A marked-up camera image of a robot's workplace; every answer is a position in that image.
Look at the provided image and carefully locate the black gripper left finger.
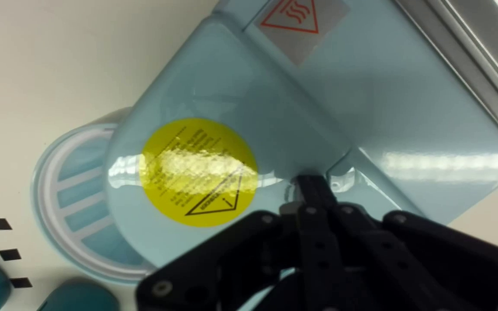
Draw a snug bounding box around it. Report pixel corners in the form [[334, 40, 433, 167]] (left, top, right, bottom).
[[135, 173, 320, 311]]

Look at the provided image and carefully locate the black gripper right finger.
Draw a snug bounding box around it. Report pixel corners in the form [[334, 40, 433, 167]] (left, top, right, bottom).
[[315, 173, 498, 311]]

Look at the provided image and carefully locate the light blue toaster oven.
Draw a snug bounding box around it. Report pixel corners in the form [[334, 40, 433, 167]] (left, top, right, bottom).
[[32, 0, 498, 286]]

